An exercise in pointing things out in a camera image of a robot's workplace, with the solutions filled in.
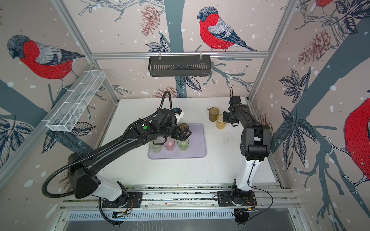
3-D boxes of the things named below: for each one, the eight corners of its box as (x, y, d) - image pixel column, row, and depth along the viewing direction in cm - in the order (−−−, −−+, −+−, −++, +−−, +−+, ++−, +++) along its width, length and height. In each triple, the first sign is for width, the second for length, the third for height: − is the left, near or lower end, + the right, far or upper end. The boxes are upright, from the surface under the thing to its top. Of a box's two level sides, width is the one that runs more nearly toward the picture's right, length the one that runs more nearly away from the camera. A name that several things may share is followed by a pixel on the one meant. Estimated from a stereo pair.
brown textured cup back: (208, 121, 108) (210, 113, 101) (208, 115, 112) (209, 106, 105) (217, 121, 108) (219, 113, 101) (216, 115, 112) (218, 106, 105)
